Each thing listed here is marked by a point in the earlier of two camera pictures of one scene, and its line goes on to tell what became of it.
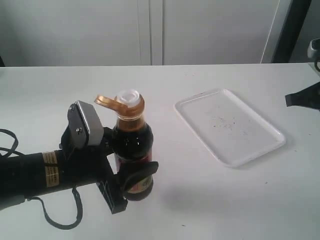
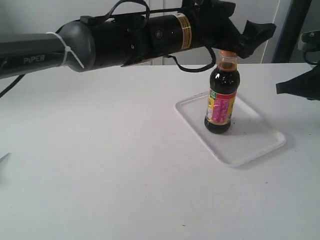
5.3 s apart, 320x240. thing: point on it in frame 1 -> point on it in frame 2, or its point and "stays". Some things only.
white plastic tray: x=232 y=131 stays
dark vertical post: x=298 y=12 stays
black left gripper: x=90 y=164 -> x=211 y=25
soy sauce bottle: x=133 y=144 -> x=224 y=84
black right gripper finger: x=309 y=97 -> x=307 y=84
